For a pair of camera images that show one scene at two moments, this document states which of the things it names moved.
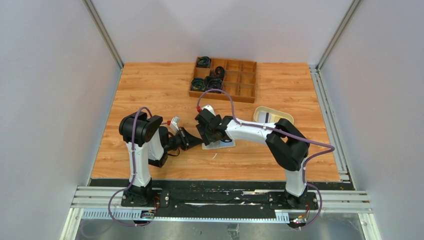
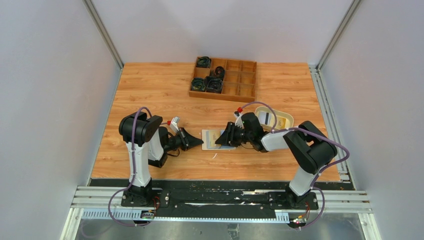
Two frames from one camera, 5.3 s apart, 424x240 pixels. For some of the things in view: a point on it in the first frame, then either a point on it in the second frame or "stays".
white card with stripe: (265, 117) stays
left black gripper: (182, 139) stays
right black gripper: (205, 124) -> (235, 134)
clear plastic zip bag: (218, 144) stays
